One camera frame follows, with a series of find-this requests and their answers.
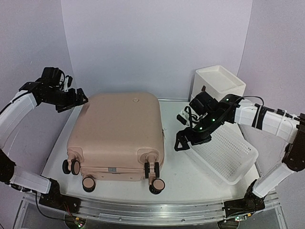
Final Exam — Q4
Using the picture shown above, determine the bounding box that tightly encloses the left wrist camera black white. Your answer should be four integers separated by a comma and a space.
41, 67, 73, 92

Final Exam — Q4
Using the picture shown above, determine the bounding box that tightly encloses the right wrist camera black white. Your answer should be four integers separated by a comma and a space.
176, 91, 218, 127

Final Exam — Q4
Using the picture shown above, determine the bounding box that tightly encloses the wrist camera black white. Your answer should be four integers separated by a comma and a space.
176, 91, 218, 127
41, 67, 73, 92

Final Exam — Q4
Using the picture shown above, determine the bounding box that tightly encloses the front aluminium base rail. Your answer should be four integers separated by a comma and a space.
21, 190, 279, 224

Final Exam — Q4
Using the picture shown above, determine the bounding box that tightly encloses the pink hard-shell suitcase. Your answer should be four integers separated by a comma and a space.
62, 92, 165, 195

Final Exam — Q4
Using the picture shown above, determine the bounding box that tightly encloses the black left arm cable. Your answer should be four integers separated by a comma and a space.
35, 193, 72, 220

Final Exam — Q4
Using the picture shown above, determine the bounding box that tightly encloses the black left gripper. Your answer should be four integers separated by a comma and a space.
43, 88, 89, 113

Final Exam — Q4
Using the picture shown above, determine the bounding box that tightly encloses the white perforated plastic basket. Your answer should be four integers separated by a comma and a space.
185, 125, 258, 186

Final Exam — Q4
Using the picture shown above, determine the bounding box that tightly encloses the white three-drawer storage cabinet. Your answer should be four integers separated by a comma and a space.
191, 65, 246, 101

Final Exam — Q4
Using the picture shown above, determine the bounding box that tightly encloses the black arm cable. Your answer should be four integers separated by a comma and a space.
232, 95, 265, 108
35, 193, 72, 220

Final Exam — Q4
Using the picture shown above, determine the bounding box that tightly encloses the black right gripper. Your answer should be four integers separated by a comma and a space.
175, 112, 224, 152

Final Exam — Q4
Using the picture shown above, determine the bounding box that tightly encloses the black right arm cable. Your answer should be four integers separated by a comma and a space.
232, 95, 265, 108

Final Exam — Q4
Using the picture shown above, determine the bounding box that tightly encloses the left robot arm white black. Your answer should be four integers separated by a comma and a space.
0, 82, 88, 213

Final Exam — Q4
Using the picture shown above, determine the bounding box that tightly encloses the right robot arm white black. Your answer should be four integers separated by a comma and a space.
174, 92, 305, 216

